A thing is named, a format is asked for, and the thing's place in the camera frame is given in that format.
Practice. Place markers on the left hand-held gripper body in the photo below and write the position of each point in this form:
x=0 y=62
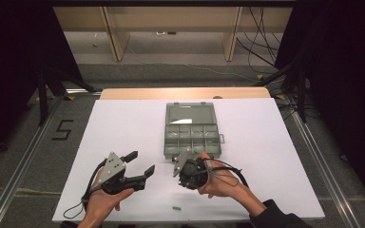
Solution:
x=109 y=169

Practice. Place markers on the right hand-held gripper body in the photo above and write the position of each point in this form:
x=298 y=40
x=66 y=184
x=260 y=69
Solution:
x=191 y=174

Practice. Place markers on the small green block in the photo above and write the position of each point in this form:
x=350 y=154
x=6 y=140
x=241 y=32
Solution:
x=176 y=208
x=197 y=151

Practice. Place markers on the clear plastic compartment box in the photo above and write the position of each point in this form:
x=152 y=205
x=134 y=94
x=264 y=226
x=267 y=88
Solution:
x=190 y=133

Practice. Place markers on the person's right hand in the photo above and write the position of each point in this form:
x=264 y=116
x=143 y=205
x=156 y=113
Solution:
x=221 y=186

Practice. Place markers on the person's left hand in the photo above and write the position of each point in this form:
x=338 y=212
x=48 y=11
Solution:
x=101 y=204

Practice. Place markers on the white foam board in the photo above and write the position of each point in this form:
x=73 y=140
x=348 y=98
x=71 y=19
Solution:
x=123 y=126

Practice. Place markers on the light wooden table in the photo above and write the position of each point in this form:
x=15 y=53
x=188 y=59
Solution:
x=171 y=93

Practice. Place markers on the yellow tape piece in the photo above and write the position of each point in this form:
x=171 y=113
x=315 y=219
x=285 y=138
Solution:
x=71 y=98
x=260 y=77
x=280 y=96

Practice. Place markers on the black tripod stand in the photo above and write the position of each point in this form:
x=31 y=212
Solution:
x=42 y=98
x=301 y=95

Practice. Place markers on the small white floor object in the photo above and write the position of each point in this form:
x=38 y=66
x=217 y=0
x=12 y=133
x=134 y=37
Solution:
x=160 y=33

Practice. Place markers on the light wooden desk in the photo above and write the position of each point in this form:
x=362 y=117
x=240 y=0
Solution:
x=171 y=19

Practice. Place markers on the dark curtain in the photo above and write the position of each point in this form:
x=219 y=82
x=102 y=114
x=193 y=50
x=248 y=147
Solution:
x=9 y=63
x=348 y=79

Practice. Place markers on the aluminium floor rail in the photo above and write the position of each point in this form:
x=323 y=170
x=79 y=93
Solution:
x=326 y=177
x=19 y=177

